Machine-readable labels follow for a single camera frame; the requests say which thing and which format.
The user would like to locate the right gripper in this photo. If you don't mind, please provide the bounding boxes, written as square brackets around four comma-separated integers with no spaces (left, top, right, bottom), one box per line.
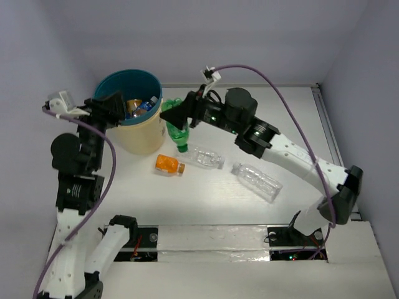
[159,83,241,135]

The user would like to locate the yellow label clear bottle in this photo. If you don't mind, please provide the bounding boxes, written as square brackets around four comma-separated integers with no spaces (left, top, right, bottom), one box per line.
[126,99,142,115]

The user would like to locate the blue label bottle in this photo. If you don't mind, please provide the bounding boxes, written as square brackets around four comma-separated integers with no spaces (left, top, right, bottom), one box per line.
[135,97,158,115]

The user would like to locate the clear crushed plastic bottle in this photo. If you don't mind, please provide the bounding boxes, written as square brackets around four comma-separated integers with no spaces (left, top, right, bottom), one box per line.
[180,145,225,169]

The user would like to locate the clear bottle white cap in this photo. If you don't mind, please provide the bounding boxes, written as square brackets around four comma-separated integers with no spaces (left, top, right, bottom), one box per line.
[231,163,283,203]

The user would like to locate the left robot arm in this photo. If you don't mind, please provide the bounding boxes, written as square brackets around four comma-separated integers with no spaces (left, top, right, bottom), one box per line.
[33,90,140,298]

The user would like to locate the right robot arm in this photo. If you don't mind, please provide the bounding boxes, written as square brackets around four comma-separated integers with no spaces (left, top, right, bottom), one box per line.
[160,88,363,244]

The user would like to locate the teal and cream bin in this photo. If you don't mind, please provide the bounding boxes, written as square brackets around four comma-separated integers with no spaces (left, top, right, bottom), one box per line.
[94,69,166,155]

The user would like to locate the small orange juice bottle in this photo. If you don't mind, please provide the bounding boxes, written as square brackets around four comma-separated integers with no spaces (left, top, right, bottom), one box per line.
[155,154,185,176]

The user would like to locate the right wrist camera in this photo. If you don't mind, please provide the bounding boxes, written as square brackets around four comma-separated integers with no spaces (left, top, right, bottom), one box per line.
[201,66,221,94]

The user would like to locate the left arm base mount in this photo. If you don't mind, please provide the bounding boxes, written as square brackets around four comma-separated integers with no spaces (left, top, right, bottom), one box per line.
[114,227,158,262]

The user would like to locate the aluminium rail right edge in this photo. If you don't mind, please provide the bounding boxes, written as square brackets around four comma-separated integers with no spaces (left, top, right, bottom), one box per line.
[310,85,344,166]

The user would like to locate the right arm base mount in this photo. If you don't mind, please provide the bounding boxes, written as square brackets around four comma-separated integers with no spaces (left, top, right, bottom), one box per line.
[264,226,327,262]

